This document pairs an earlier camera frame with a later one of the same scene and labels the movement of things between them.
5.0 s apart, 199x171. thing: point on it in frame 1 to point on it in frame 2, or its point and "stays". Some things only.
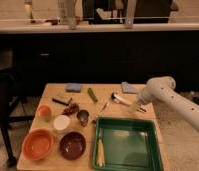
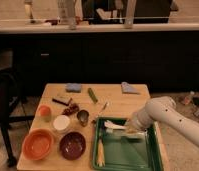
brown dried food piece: [73, 108] stays
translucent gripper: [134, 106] to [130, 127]
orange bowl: [37, 144] stays
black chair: [8, 109] stays
